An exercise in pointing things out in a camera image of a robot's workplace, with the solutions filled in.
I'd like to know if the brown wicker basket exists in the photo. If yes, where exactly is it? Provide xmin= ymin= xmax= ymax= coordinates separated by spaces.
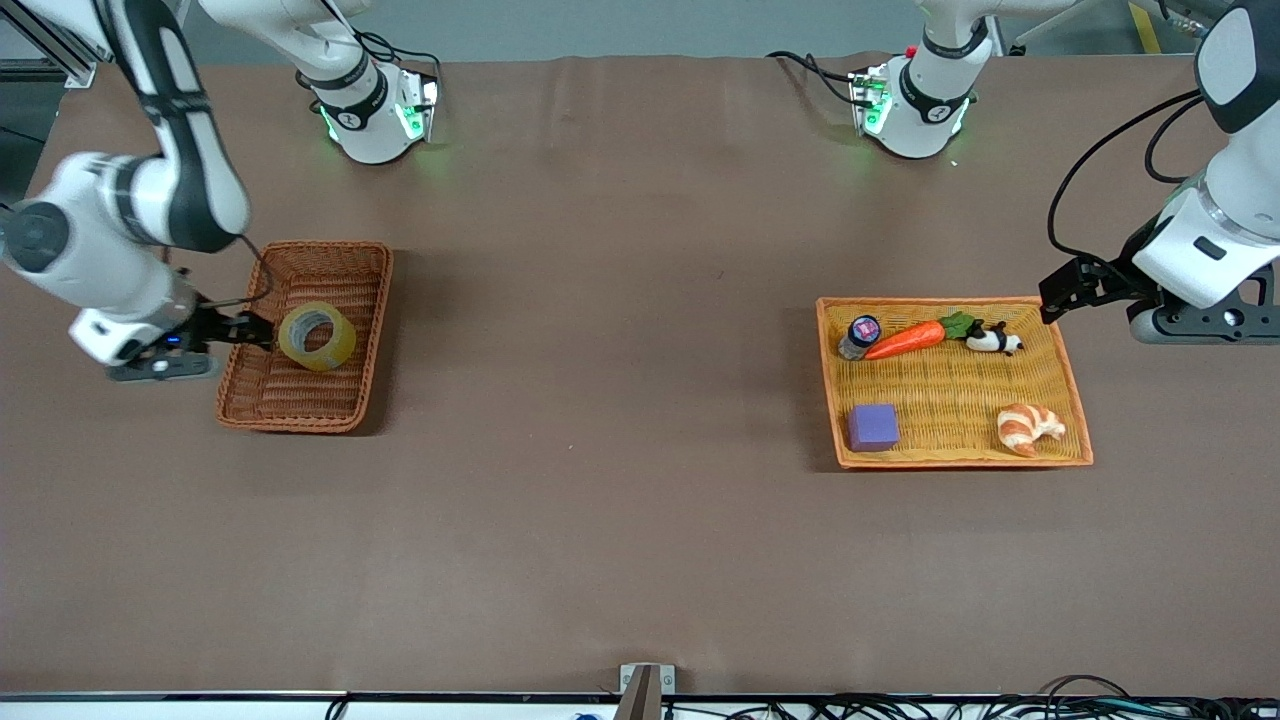
xmin=215 ymin=240 xmax=394 ymax=435

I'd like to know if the purple foam cube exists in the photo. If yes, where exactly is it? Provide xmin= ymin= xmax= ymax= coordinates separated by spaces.
xmin=848 ymin=403 xmax=901 ymax=453

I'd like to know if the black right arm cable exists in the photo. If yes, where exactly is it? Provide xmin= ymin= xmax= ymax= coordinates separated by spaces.
xmin=200 ymin=232 xmax=275 ymax=311

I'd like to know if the toy croissant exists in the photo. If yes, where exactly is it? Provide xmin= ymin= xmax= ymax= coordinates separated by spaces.
xmin=996 ymin=403 xmax=1067 ymax=458

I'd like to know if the black left base cable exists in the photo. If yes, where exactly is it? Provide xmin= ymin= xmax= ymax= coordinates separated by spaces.
xmin=767 ymin=50 xmax=863 ymax=106

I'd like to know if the small jar purple lid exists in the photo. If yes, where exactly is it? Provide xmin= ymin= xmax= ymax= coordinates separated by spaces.
xmin=838 ymin=315 xmax=882 ymax=361

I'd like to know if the orange wicker basket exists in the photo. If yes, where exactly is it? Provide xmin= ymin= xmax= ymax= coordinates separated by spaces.
xmin=815 ymin=295 xmax=1095 ymax=471

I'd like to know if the clear yellowish tape roll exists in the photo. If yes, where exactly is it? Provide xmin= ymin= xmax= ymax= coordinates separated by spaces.
xmin=277 ymin=301 xmax=358 ymax=373

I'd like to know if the black base cable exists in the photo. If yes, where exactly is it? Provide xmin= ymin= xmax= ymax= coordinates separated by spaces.
xmin=767 ymin=50 xmax=863 ymax=106
xmin=295 ymin=0 xmax=443 ymax=96

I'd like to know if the black white panda toy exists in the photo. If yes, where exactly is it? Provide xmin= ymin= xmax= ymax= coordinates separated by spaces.
xmin=964 ymin=320 xmax=1025 ymax=357

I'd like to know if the black right base cable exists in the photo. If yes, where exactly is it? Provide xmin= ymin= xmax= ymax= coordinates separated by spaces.
xmin=295 ymin=0 xmax=443 ymax=96

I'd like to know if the aluminium frame profile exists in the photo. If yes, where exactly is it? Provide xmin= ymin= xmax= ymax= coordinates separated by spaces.
xmin=0 ymin=0 xmax=113 ymax=89

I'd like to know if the black cable bundle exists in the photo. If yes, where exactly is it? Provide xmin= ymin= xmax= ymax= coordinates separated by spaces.
xmin=660 ymin=675 xmax=1280 ymax=720

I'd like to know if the orange toy carrot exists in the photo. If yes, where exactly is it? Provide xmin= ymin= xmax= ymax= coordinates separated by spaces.
xmin=863 ymin=311 xmax=981 ymax=362

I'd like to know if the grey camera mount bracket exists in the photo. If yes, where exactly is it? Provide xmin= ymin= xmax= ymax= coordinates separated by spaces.
xmin=618 ymin=663 xmax=676 ymax=720

